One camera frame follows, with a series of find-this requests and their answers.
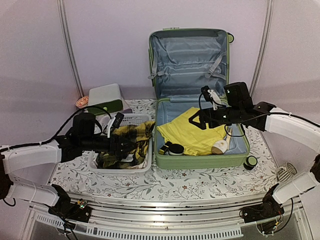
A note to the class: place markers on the cream round bottle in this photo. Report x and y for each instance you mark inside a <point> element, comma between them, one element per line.
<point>220,147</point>

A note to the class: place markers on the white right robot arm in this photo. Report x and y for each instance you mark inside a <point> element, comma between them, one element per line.
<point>265,117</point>

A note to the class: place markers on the purple drawer box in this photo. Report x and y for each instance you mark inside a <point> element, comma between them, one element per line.
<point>127,111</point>

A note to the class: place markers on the white ribbed round object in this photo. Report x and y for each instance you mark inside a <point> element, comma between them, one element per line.
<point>285,172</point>

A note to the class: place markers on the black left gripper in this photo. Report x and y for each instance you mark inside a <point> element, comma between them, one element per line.
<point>115,147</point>

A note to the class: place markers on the yellow garment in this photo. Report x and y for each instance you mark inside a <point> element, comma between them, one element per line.
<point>196,142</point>

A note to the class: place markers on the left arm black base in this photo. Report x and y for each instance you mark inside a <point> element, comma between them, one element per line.
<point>65,209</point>

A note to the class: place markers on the white perforated plastic basket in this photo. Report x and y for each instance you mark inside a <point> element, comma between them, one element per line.
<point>129,119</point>

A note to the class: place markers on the floral white table mat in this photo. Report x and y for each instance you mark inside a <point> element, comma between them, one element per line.
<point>163,185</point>

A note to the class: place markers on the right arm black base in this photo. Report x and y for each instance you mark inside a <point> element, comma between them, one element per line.
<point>267,209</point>

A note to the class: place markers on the green hard-shell suitcase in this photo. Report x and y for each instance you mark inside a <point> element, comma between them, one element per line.
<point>182,61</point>

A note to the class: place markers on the black lidded round jar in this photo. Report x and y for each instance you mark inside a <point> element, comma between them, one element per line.
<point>176,149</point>

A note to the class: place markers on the white green drawer box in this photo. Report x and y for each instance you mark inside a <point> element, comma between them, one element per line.
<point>107,97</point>

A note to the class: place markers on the small dark tube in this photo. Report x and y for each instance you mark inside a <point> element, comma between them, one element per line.
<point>165,148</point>

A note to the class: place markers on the yellow black plaid cloth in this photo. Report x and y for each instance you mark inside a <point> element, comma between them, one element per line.
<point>132,148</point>

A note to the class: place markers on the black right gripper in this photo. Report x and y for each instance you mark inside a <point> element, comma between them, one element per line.
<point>204,113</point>

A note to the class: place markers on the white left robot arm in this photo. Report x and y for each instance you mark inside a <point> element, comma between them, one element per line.
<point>79,138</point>

